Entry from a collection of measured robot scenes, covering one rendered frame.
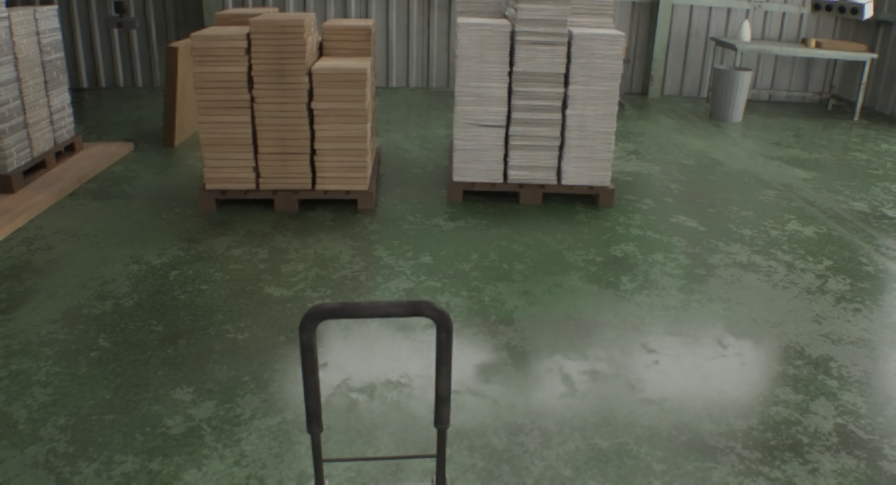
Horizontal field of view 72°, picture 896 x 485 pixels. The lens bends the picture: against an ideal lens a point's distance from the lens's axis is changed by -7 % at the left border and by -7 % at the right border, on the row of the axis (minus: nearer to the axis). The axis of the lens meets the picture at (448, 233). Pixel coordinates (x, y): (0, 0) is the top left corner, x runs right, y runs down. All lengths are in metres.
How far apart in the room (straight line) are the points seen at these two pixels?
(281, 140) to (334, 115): 0.36
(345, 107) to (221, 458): 2.39
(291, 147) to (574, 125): 1.78
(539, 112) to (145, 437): 2.97
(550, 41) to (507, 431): 2.59
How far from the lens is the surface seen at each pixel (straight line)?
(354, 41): 4.54
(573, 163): 4.41
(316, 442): 1.73
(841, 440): 2.71
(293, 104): 4.10
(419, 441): 2.30
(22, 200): 4.92
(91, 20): 9.36
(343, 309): 1.50
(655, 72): 8.63
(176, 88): 5.88
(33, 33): 5.49
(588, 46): 4.27
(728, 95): 7.69
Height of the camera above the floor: 1.48
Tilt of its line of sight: 22 degrees down
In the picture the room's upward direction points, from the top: 2 degrees clockwise
